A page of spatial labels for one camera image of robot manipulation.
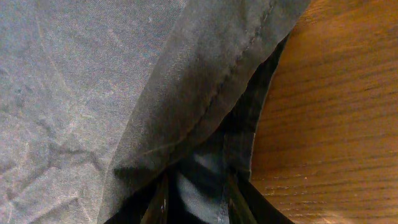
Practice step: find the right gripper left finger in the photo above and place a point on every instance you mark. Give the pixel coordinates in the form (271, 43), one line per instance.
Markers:
(147, 206)

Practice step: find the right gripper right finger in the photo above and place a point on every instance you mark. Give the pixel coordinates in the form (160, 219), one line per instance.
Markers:
(246, 205)

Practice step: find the blue denim shorts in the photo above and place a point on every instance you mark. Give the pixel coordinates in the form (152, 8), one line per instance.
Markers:
(99, 98)

